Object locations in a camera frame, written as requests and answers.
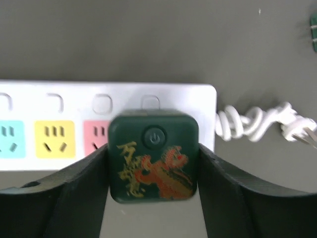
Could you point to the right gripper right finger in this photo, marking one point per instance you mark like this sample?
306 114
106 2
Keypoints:
237 204

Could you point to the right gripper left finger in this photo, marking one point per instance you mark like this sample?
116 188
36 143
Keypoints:
69 203

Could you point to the dark green plug adapter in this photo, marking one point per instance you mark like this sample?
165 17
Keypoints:
153 156

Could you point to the light green plug adapter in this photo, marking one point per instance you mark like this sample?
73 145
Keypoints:
310 24

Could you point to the white multicolour power strip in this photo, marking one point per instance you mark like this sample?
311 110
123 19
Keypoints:
50 125

